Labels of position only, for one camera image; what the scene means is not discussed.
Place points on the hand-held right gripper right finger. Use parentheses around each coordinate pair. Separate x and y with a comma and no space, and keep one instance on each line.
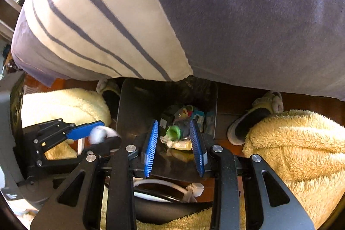
(198,149)

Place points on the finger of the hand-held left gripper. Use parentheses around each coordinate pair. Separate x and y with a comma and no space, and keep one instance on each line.
(83,130)
(107,145)

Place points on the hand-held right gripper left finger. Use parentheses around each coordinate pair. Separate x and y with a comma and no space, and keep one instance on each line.
(151,149)

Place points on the white paper cup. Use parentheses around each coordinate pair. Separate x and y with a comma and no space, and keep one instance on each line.
(98,134)

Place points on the yellow lotion bottle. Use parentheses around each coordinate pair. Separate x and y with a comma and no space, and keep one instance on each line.
(183,146)

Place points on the black trash bin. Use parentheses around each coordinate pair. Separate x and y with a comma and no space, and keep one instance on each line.
(134,116)

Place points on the grey plush slipper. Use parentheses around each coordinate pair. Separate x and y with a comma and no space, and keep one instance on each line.
(250,119)
(109,96)

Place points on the striped blue white bedspread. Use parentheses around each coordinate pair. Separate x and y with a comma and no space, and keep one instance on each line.
(242,17)

